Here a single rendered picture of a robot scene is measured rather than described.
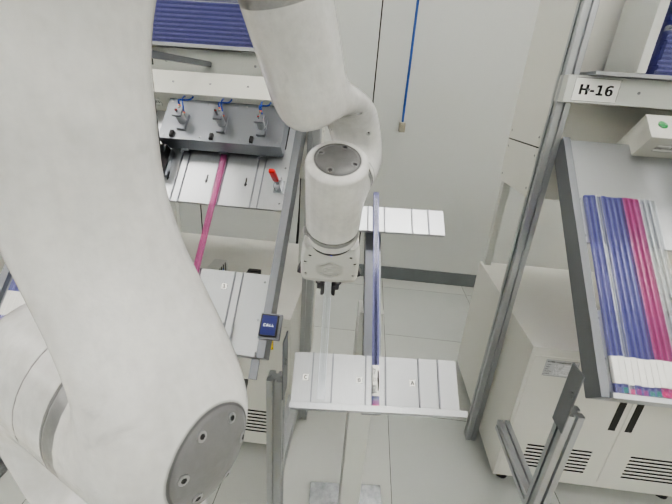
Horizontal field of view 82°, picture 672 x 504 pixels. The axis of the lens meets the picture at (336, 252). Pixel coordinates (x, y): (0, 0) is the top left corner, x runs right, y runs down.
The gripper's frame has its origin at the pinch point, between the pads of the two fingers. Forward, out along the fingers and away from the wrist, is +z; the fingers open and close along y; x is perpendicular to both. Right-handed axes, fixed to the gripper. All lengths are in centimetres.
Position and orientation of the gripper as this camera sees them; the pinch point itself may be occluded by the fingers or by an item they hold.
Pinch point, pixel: (328, 283)
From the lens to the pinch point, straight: 75.3
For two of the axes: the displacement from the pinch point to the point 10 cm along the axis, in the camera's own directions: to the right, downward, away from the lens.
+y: 10.0, 0.6, 0.2
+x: 0.4, -8.2, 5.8
